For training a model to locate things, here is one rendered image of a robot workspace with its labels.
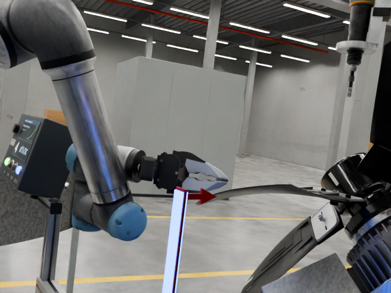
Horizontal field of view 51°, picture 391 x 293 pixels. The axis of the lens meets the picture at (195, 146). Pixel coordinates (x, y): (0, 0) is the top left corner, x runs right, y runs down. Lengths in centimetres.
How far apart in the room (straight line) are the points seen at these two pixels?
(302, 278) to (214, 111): 648
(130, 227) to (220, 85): 651
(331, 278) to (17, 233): 188
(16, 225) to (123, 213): 163
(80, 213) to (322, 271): 50
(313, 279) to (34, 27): 64
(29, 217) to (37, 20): 178
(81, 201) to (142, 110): 582
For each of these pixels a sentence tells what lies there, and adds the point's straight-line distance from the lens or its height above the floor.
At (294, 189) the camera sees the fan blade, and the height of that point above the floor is 121.
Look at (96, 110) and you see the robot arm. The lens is 75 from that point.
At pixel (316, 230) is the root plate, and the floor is 109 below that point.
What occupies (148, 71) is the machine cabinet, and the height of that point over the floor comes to 203.
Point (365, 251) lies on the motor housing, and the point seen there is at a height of 110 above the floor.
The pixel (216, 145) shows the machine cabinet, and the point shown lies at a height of 97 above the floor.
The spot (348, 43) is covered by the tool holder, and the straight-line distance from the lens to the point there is 81.
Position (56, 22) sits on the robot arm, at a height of 142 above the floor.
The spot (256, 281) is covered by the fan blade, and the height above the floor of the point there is 95.
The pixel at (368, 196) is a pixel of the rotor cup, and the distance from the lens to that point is 86.
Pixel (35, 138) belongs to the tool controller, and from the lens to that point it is 110.
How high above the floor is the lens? 128
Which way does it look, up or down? 3 degrees down
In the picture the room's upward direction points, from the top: 7 degrees clockwise
